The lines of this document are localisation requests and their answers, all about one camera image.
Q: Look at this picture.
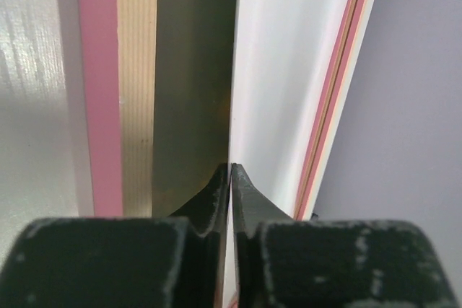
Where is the pink wooden picture frame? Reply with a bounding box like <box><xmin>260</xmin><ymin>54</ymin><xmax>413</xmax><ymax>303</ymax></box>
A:
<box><xmin>79</xmin><ymin>0</ymin><xmax>374</xmax><ymax>219</ymax></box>

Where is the sunflower photo print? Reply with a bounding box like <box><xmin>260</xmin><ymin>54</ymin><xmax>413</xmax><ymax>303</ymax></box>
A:
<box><xmin>153</xmin><ymin>0</ymin><xmax>369</xmax><ymax>308</ymax></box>

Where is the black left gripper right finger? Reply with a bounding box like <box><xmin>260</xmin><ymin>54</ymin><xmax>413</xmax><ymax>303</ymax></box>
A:
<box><xmin>231</xmin><ymin>163</ymin><xmax>292</xmax><ymax>307</ymax></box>

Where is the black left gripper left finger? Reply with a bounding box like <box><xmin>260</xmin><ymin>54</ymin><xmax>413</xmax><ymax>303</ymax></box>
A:
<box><xmin>172</xmin><ymin>163</ymin><xmax>230</xmax><ymax>307</ymax></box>

